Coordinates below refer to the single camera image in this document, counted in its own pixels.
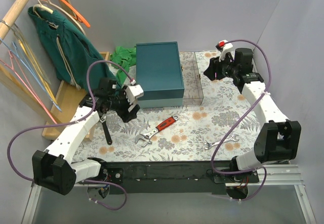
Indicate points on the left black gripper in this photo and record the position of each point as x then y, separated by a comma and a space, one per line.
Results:
125, 110

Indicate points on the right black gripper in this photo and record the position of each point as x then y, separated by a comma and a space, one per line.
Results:
219, 67

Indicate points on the red handled adjustable wrench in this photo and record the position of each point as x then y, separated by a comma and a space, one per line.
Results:
146, 137

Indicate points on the clear plastic container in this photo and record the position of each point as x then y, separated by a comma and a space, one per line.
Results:
193, 92

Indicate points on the teal storage box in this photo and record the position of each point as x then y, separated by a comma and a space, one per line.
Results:
159, 72

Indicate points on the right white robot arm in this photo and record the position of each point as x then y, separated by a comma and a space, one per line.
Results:
278, 139

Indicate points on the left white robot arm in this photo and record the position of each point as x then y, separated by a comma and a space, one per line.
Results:
53, 168

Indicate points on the black adjustable wrench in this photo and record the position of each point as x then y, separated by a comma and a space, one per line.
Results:
106, 131

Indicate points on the floral table mat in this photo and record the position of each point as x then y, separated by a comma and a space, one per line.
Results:
219, 128

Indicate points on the green cloth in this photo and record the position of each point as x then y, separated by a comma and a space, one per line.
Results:
126, 58

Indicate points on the wooden rack base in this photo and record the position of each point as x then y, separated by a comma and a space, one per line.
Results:
68, 98

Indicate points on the green shorts on hanger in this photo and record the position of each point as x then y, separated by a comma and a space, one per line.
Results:
69, 49

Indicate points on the wooden rack pole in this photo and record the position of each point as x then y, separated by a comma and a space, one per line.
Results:
11, 16

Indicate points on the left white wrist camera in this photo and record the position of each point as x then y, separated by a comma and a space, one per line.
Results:
133, 93

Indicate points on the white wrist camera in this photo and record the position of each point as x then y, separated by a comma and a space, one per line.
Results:
133, 93
224, 47

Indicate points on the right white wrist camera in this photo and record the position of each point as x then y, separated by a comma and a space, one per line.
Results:
224, 47

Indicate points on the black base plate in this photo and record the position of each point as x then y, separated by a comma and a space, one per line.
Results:
171, 177

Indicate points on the yellow wire hanger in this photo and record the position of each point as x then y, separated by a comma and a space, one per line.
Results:
25, 50

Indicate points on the pink wire hanger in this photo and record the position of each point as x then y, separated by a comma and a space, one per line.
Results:
14, 79

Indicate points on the aluminium frame rail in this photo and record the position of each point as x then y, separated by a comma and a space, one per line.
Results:
278, 197

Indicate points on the blue wire hanger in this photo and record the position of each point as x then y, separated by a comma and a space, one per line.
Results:
32, 68

